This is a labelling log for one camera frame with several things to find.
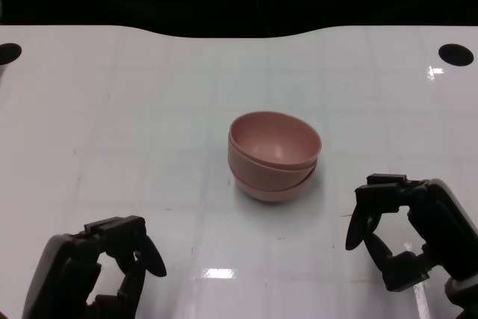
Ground black round table grommet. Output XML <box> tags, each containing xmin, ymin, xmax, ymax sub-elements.
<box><xmin>437</xmin><ymin>43</ymin><xmax>475</xmax><ymax>68</ymax></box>
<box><xmin>0</xmin><ymin>43</ymin><xmax>23</xmax><ymax>66</ymax></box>

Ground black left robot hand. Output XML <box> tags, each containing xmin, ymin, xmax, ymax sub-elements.
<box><xmin>21</xmin><ymin>215</ymin><xmax>168</xmax><ymax>319</ymax></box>

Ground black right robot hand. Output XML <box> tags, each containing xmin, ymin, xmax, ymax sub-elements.
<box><xmin>344</xmin><ymin>173</ymin><xmax>478</xmax><ymax>294</ymax></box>

